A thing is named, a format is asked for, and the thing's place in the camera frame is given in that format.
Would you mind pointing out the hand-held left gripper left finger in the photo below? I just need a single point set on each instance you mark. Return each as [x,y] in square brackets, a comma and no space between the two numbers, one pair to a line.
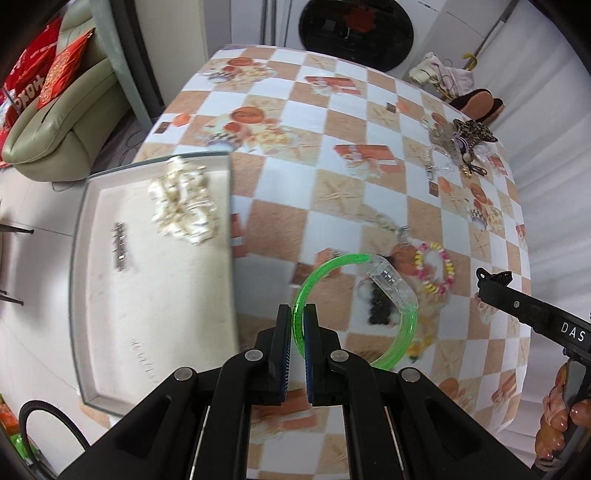
[282,364]

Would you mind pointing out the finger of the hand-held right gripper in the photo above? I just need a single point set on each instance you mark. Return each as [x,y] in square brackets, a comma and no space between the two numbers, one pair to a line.
[496,288]

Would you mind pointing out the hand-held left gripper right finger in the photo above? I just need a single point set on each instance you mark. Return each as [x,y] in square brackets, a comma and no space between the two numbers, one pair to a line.
[311,364]

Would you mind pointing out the glass-rimmed white tray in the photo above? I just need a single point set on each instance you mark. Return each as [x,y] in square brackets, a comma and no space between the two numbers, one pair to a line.
[138,323]

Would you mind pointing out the person's right hand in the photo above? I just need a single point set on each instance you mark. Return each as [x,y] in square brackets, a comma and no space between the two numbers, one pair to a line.
[556,415]

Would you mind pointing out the gold hair clip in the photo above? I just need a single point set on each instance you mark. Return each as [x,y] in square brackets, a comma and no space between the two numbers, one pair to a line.
[473,170]

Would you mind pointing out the leopard print bow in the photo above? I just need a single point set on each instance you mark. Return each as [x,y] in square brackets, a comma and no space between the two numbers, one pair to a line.
[475,130]

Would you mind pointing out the dark slipper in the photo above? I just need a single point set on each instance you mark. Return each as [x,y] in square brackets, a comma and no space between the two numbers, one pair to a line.
[480,104]

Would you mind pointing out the silver bar hair clip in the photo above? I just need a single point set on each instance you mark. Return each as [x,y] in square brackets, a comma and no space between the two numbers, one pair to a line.
[121,249]

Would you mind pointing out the pink cloth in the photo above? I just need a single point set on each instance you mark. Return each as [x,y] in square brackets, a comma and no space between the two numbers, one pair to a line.
[455,76]

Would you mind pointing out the checkered printed tablecloth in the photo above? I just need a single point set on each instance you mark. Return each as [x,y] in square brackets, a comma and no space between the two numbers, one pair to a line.
[295,138]

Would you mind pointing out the black metal furniture leg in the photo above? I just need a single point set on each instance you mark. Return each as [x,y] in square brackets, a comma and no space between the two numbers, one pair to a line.
[11,297]
[16,228]

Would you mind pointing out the black round washer door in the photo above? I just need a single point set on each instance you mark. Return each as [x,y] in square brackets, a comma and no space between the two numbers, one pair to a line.
[355,32]

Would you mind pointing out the beige leather sofa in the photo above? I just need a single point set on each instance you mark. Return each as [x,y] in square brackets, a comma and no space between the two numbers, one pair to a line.
[55,138]

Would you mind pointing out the white washing machine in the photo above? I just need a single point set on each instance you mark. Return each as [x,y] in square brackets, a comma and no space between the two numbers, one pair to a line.
[277,23]

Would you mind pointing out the red patterned cushion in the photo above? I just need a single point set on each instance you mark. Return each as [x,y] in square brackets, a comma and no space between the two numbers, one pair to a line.
[64,69]

